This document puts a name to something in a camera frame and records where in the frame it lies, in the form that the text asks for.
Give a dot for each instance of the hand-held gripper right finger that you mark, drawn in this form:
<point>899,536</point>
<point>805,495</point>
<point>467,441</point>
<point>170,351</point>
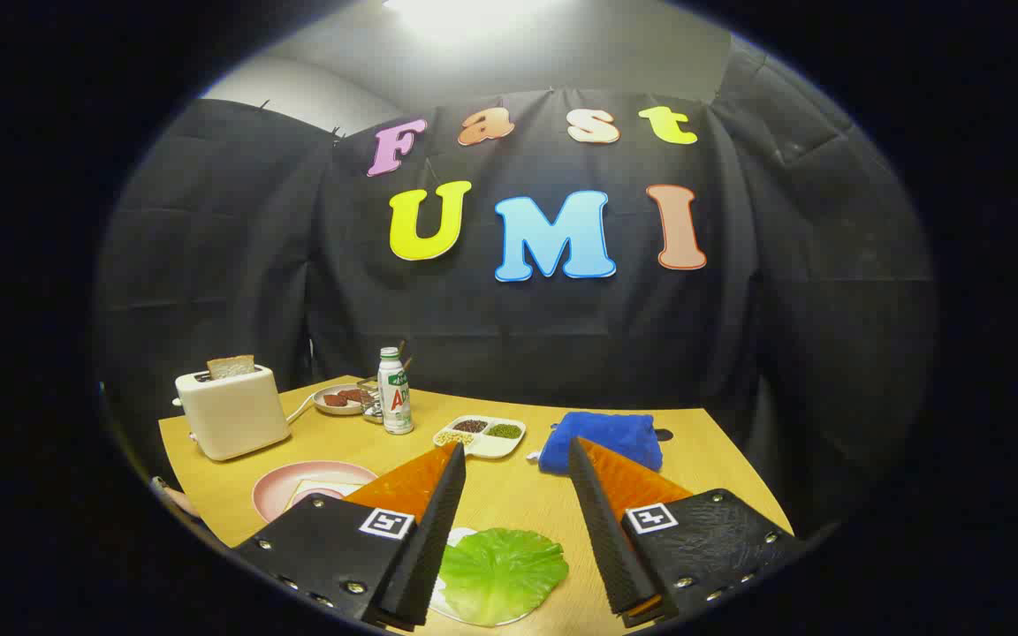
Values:
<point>611,539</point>

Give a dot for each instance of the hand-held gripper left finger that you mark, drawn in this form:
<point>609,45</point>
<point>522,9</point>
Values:
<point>429,548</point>

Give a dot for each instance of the green lettuce leaf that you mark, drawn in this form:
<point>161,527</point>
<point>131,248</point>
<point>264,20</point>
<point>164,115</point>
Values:
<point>500,574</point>

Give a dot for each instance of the toasted bread slice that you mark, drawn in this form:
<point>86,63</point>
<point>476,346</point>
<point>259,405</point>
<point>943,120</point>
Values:
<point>231,367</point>

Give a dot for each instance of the white plate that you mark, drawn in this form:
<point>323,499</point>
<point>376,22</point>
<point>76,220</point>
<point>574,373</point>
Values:
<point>462,535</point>

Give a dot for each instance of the blue towel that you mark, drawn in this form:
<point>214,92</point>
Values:
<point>606,437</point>

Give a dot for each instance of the pile of yellow beans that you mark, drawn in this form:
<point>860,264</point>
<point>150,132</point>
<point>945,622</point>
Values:
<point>453,437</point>

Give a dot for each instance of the white divided dish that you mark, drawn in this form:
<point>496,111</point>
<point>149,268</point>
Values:
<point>496,448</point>

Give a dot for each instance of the plain white bread slice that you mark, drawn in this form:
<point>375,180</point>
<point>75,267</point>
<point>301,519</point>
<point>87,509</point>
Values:
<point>323,488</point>

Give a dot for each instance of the pile of dark beans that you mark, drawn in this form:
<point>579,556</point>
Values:
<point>470,426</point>

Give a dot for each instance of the white drink bottle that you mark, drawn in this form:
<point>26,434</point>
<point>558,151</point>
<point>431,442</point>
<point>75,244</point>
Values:
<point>396,415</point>

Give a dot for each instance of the pile of green beans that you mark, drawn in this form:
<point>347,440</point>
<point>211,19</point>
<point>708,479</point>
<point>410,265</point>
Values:
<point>503,431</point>

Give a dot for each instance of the clear glass holder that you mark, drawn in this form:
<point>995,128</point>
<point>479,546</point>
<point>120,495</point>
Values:
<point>370,408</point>

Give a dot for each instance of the pink plate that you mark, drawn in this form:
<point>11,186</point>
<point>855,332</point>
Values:
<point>275,495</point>

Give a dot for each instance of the small grey plate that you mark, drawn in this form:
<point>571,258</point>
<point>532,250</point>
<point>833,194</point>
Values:
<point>337,410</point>

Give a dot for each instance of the red meat slice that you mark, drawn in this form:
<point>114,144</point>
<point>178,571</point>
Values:
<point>353,395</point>
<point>335,400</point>

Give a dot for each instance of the brown chopsticks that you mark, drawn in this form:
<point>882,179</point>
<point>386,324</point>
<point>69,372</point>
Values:
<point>401,346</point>

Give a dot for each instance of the black backdrop cloth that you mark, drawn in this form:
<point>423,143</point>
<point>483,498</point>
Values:
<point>562,336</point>

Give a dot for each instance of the white toaster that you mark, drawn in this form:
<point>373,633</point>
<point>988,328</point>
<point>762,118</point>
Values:
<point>235,415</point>

